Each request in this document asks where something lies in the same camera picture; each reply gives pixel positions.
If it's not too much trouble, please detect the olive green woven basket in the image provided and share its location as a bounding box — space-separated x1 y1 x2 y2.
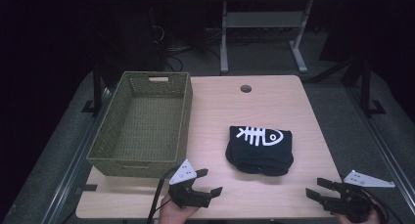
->
86 70 194 179

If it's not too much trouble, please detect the tangle of floor cables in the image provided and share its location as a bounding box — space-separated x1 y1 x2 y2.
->
153 24 223 73

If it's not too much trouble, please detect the black metal stand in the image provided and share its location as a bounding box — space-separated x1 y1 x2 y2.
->
358 56 388 118
80 59 106 118

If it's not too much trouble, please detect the person's left hand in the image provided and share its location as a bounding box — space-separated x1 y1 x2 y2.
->
158 194 201 224

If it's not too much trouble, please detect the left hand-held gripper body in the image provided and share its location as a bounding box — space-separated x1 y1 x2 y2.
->
167 158 212 209

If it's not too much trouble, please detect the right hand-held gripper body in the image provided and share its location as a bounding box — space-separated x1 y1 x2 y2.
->
325 169 396 224

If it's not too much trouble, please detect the white metal table frame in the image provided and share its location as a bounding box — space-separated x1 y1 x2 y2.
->
219 0 315 75

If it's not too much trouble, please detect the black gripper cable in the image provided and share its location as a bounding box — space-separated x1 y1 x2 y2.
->
360 187 405 224
146 166 180 224

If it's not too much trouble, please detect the person's right hand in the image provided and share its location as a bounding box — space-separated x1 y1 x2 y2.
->
332 200 382 224

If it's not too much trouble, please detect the black fishbone print cloth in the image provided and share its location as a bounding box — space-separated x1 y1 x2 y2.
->
224 124 295 177

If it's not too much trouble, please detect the aluminium floor rail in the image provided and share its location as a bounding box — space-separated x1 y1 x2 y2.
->
40 86 115 224
346 86 415 215

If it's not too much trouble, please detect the black tape strip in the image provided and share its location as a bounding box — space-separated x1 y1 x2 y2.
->
75 183 99 193

